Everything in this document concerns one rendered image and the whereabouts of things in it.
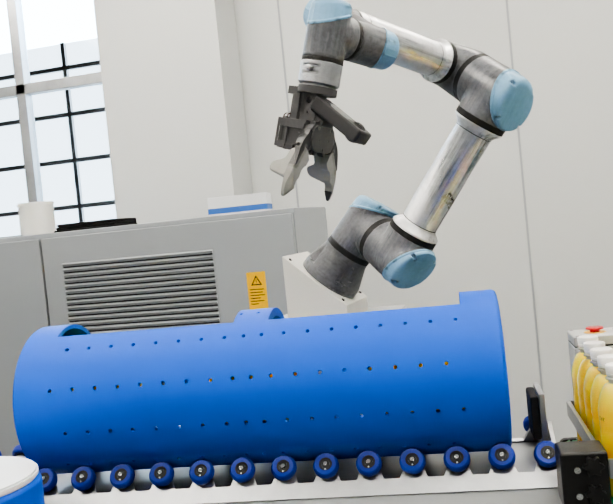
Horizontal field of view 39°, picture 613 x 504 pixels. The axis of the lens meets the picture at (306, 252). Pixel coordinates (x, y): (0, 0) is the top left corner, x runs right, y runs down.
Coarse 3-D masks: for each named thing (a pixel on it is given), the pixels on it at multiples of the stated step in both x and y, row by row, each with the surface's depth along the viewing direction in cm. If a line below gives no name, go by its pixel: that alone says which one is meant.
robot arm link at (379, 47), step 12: (360, 24) 153; (372, 24) 157; (360, 36) 152; (372, 36) 154; (384, 36) 156; (396, 36) 159; (360, 48) 153; (372, 48) 154; (384, 48) 156; (396, 48) 158; (348, 60) 156; (360, 60) 156; (372, 60) 157; (384, 60) 158
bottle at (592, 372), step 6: (594, 360) 151; (594, 366) 151; (588, 372) 151; (594, 372) 150; (588, 378) 151; (594, 378) 150; (588, 384) 151; (588, 390) 150; (588, 396) 151; (588, 402) 151; (588, 408) 151; (588, 414) 151; (588, 420) 151; (588, 426) 152
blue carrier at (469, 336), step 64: (256, 320) 154; (320, 320) 150; (384, 320) 147; (448, 320) 145; (64, 384) 152; (128, 384) 150; (192, 384) 148; (256, 384) 146; (320, 384) 144; (384, 384) 142; (448, 384) 141; (64, 448) 154; (128, 448) 152; (192, 448) 151; (256, 448) 150; (320, 448) 149; (384, 448) 148
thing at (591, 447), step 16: (560, 448) 132; (576, 448) 131; (592, 448) 130; (560, 464) 129; (576, 464) 128; (592, 464) 127; (560, 480) 131; (576, 480) 129; (592, 480) 128; (608, 480) 128; (560, 496) 133; (576, 496) 128; (592, 496) 127; (608, 496) 128
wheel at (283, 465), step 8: (280, 456) 150; (288, 456) 150; (272, 464) 150; (280, 464) 150; (288, 464) 149; (296, 464) 150; (272, 472) 149; (280, 472) 149; (288, 472) 148; (280, 480) 149
